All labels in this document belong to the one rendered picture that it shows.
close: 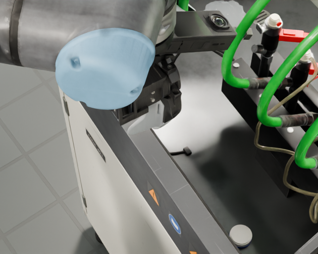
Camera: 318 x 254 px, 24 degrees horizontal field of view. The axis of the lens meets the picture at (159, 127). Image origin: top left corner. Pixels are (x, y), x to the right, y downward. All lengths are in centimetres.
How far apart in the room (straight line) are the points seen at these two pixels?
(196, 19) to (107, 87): 27
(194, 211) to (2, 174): 124
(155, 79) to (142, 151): 44
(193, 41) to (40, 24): 25
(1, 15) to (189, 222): 64
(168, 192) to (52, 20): 64
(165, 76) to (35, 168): 156
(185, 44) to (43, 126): 163
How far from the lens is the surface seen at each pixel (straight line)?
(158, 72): 81
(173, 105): 85
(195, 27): 83
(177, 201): 120
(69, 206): 226
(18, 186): 232
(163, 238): 140
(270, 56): 126
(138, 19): 62
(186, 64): 149
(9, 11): 63
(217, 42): 85
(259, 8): 97
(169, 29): 75
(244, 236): 129
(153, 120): 90
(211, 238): 117
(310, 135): 95
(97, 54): 59
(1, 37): 63
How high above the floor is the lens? 202
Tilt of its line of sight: 58 degrees down
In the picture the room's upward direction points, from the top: straight up
